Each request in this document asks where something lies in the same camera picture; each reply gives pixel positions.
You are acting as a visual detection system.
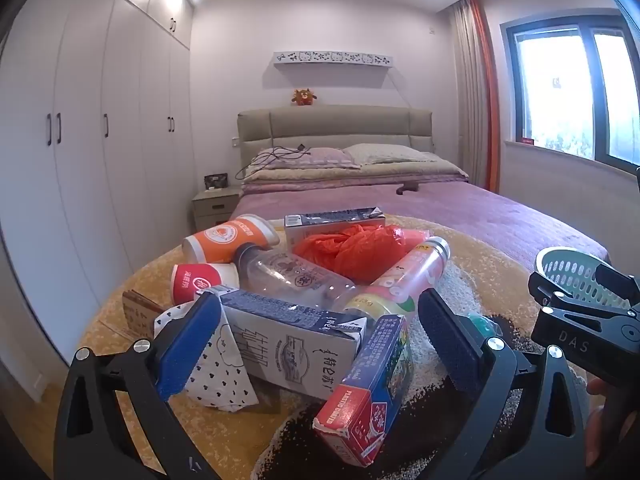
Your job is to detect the orange plastic bag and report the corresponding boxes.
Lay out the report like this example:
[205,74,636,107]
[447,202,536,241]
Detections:
[291,224,408,286]

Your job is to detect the blue and white long carton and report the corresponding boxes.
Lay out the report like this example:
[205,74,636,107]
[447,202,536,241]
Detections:
[284,206,387,248]

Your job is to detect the white wardrobe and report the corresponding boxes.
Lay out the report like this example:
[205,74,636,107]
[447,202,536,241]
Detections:
[0,0,194,366]

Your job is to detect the dark framed window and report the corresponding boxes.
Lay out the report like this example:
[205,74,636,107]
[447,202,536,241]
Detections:
[505,10,640,167]

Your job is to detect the green plastic mesh basket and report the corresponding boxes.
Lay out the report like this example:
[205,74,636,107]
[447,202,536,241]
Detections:
[535,246,613,311]

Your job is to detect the purple pillow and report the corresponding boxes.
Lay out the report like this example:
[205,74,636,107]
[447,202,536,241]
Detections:
[250,147,361,171]

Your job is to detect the white heart-dotted bag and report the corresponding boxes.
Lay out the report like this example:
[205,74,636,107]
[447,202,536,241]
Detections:
[152,300,260,413]

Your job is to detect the orange paper cup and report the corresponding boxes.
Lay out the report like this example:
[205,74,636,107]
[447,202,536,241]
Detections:
[181,214,281,265]

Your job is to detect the white decorated wall shelf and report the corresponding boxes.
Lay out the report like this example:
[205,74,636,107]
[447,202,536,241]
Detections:
[272,51,396,68]

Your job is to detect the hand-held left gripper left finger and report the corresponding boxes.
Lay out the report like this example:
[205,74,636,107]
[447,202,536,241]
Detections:
[54,290,223,480]

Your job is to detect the teal packet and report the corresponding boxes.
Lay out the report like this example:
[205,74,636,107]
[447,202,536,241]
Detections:
[465,312,503,338]

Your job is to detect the purple bedspread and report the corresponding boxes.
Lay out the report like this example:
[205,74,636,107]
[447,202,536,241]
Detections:
[232,182,608,266]

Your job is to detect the beige and orange curtain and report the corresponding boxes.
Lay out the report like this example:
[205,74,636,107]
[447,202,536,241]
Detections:
[452,0,501,193]

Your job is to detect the folded beige quilt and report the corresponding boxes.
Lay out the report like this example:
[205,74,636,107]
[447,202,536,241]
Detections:
[241,160,470,197]

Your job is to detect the red and white paper cup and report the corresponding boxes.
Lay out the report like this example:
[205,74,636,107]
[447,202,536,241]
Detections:
[171,262,241,307]

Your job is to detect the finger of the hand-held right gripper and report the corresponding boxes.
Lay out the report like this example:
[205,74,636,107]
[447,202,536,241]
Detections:
[595,264,640,306]
[529,271,636,318]

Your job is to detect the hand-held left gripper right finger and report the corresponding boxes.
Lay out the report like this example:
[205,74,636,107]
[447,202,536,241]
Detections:
[417,287,591,480]

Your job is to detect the pink labelled plastic bottle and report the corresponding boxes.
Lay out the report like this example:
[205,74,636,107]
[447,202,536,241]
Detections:
[332,236,451,333]

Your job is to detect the clear plastic bottle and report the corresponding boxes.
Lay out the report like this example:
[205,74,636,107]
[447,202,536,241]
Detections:
[235,242,358,311]

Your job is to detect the floral beige pillow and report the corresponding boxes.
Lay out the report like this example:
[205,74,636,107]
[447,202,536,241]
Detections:
[342,143,441,166]

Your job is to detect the beige padded headboard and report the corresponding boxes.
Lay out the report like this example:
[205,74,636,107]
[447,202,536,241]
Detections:
[236,106,433,171]

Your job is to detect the brown cardboard piece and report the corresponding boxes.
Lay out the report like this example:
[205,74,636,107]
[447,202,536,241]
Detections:
[121,290,166,341]

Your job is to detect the red and blue cardboard box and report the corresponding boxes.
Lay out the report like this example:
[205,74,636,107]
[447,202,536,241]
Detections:
[312,314,413,468]

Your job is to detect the beige nightstand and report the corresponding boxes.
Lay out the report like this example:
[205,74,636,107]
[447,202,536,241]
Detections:
[192,187,243,233]

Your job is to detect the pink packet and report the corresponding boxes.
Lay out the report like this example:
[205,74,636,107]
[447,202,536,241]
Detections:
[400,229,431,256]

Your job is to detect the white and blue milk carton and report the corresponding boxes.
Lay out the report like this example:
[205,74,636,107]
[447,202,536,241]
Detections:
[210,285,368,401]

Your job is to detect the person's right hand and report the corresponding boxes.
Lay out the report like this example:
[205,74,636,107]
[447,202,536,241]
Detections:
[585,377,609,468]

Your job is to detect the black cable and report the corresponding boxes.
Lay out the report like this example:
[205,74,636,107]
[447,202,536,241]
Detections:
[235,144,311,181]

